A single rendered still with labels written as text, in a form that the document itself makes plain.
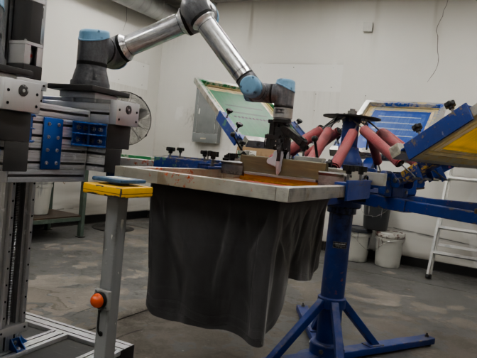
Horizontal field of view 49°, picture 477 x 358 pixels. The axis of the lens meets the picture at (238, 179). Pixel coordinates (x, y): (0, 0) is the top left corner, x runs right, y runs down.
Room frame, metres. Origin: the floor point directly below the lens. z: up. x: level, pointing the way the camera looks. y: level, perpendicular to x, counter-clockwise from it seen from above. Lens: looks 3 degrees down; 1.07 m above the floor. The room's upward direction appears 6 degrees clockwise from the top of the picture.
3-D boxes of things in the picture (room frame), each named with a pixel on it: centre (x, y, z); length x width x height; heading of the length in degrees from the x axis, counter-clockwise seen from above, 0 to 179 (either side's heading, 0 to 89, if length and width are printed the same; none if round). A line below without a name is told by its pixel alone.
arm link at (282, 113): (2.02, -0.14, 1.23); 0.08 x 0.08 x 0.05
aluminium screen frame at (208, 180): (1.82, -0.06, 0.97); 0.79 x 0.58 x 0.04; 152
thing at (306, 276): (1.67, -0.22, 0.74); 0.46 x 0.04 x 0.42; 152
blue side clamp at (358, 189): (1.90, -0.42, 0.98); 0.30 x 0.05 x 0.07; 152
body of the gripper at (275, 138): (2.02, -0.14, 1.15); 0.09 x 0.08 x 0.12; 62
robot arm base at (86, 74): (2.06, 0.62, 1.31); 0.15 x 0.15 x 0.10
